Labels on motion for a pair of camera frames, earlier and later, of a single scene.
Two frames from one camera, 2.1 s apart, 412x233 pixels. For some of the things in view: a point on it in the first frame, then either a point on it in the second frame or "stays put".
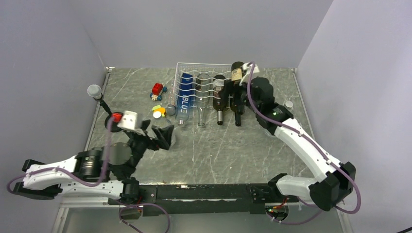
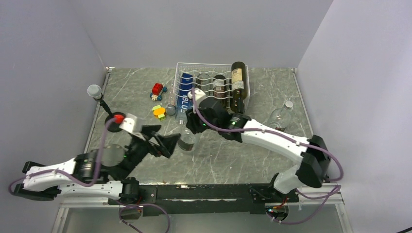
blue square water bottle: [185, 98] stays put
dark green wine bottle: [219, 96] stays put
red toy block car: [157, 90] stays put
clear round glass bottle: [163, 123] → [187, 140]
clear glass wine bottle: [202, 91] stays put
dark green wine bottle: [237, 104] → [228, 106]
